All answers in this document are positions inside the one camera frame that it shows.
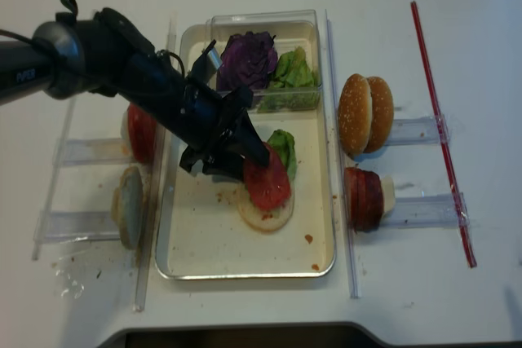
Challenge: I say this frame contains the clear patty rail holder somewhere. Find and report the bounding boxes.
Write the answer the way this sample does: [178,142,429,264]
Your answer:
[379,193,469,229]

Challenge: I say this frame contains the clear far-left guide rail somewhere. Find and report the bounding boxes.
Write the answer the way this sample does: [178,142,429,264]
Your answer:
[31,98,77,261]

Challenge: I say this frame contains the red tomato slice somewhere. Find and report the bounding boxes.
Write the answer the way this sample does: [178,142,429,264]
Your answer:
[243,142,291,211]

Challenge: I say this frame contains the purple cabbage in box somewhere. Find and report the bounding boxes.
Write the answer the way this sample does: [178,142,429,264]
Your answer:
[216,31,278,91]

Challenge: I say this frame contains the green lettuce leaf on tray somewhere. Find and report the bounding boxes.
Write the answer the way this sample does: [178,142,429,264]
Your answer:
[268,130,297,182]

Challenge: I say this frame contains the sesame bun half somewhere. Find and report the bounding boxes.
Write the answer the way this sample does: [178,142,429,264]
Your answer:
[364,77,395,153]
[338,73,373,157]

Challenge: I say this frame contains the sesame bun top half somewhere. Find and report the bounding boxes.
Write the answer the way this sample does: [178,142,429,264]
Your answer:
[338,73,373,157]

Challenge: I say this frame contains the clear bun rail holder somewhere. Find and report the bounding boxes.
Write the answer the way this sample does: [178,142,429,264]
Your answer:
[385,116,450,146]

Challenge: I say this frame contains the clear tomato rail holder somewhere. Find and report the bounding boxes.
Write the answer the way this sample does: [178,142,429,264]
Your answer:
[53,139,136,167]

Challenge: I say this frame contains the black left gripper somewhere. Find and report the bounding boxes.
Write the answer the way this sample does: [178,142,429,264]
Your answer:
[162,41,270,182]

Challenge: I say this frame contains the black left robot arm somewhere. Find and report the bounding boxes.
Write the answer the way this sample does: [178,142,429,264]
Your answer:
[1,0,269,180]

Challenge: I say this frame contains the clear bread rail holder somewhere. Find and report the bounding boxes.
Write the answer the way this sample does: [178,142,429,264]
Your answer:
[33,211,120,244]

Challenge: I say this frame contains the stacked tomato slices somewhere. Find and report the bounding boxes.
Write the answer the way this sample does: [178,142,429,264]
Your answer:
[121,104,157,165]

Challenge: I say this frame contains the clear plastic salad box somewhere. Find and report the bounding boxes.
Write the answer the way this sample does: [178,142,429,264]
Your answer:
[204,10,322,113]

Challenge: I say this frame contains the cream metal tray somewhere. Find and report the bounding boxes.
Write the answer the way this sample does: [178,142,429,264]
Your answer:
[154,23,338,281]

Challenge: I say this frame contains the red plastic strip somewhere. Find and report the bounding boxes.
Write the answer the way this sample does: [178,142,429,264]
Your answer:
[410,1,477,269]

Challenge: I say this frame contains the stacked brown meat patties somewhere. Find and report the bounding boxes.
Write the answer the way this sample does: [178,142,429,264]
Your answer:
[343,167,384,232]

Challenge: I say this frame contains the green lettuce in box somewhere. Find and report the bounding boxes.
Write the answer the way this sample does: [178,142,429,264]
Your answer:
[255,46,319,112]

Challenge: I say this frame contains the clear right guide rail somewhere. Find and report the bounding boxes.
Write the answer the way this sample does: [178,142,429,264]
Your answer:
[325,10,361,299]

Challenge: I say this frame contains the white patty pusher block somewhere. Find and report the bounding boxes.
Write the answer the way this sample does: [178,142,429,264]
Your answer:
[380,175,396,216]

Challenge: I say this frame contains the bun bottom on tray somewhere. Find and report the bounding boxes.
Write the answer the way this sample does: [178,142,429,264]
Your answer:
[237,183,294,232]

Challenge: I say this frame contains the clear left guide rail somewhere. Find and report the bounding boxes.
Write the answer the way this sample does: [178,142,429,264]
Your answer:
[132,11,180,314]

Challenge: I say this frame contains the pale bread slices stack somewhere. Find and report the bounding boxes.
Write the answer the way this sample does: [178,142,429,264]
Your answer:
[111,166,144,250]

